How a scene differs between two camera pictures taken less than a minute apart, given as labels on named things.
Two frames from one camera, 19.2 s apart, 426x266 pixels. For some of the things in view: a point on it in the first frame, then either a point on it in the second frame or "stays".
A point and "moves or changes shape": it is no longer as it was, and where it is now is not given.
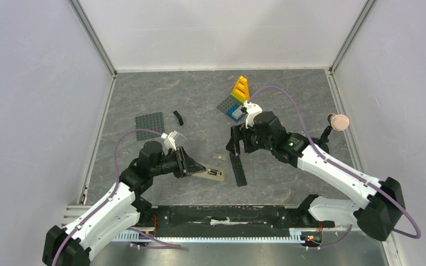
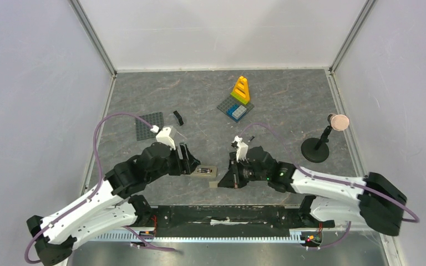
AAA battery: (213, 172) moves or changes shape
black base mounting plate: (210, 220) stays
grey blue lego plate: (232, 107) stays
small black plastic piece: (179, 117) stays
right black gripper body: (241, 136) -> (240, 173)
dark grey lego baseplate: (153, 122) stays
